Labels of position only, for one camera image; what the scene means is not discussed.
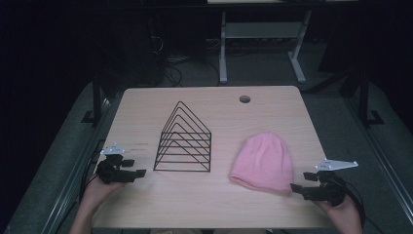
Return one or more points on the aluminium frame rail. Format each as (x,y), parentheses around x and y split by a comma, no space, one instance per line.
(69,191)
(386,162)

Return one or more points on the white metal desk frame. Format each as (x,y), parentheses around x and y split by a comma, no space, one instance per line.
(259,30)

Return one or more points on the person's left hand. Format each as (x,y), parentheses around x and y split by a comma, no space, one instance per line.
(95,193)

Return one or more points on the black metal stand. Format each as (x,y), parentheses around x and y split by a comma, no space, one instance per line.
(96,97)
(364,97)

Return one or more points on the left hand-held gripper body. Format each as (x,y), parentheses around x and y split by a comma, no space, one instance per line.
(108,169)

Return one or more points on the person's right hand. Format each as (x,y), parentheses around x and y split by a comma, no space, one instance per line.
(342,214)

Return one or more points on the pink knitted beanie hat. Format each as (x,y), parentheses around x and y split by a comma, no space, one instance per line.
(263,162)

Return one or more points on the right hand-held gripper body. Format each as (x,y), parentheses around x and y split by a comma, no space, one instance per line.
(332,190)

